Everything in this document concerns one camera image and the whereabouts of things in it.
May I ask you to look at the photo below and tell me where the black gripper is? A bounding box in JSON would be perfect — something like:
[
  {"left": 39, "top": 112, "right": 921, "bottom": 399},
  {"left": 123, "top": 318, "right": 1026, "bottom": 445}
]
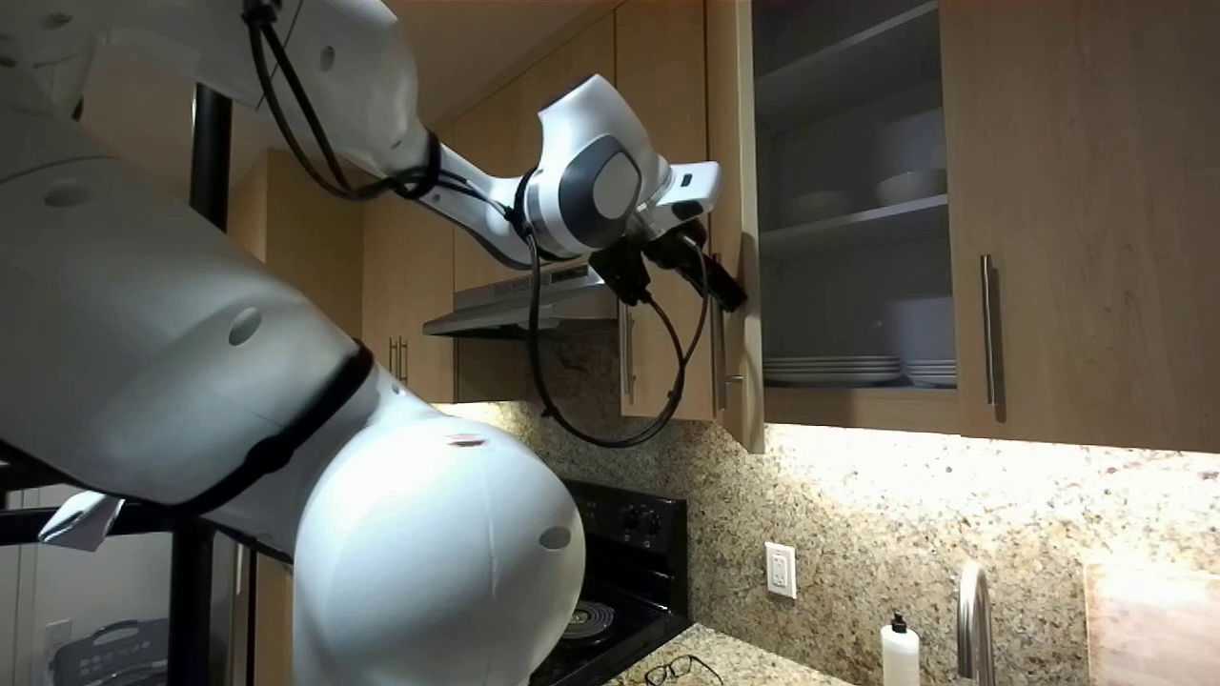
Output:
[{"left": 592, "top": 223, "right": 748, "bottom": 314}]

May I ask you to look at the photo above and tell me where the wooden cupboard door with handle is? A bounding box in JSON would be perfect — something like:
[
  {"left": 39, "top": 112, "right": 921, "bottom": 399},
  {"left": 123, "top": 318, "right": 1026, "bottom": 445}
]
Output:
[{"left": 706, "top": 0, "right": 765, "bottom": 451}]

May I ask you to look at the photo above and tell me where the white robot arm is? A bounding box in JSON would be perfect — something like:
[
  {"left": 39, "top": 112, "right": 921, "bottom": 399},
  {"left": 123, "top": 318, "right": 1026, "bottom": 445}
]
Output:
[{"left": 0, "top": 0, "right": 719, "bottom": 686}]

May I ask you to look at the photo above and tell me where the middle wooden cupboard door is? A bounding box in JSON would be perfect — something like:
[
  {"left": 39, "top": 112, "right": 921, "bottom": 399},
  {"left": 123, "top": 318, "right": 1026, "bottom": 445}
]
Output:
[{"left": 940, "top": 0, "right": 1220, "bottom": 451}]

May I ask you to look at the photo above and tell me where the range hood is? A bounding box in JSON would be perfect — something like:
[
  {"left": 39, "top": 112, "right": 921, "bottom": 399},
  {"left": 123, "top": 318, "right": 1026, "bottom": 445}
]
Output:
[{"left": 421, "top": 268, "right": 618, "bottom": 336}]

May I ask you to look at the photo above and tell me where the stack of white plates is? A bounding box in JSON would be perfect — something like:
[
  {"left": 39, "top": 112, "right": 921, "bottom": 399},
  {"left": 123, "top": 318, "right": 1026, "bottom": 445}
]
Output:
[{"left": 762, "top": 299, "right": 956, "bottom": 388}]

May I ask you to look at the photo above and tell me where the black stove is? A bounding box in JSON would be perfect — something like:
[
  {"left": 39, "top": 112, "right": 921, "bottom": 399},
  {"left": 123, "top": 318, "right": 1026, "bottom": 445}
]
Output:
[{"left": 531, "top": 481, "right": 688, "bottom": 686}]

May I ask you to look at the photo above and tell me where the steel faucet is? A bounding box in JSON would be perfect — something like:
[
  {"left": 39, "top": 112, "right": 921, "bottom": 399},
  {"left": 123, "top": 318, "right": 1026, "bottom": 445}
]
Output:
[{"left": 956, "top": 561, "right": 993, "bottom": 686}]

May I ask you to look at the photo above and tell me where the white soap bottle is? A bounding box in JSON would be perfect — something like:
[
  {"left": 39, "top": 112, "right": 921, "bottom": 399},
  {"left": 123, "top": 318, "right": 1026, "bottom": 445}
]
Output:
[{"left": 879, "top": 619, "right": 917, "bottom": 686}]

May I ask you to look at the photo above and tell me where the wooden cutting board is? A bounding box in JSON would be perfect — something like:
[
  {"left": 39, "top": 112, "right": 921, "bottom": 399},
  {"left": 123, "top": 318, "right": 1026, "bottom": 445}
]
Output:
[{"left": 1086, "top": 564, "right": 1220, "bottom": 686}]

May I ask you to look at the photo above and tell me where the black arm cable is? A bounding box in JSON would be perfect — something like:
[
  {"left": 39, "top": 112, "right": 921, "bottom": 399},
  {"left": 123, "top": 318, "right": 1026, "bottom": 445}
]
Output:
[{"left": 240, "top": 0, "right": 716, "bottom": 451}]

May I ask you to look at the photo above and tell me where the white wall outlet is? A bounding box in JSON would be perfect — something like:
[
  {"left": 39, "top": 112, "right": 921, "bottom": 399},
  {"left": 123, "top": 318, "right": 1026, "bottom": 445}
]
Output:
[{"left": 765, "top": 540, "right": 800, "bottom": 604}]

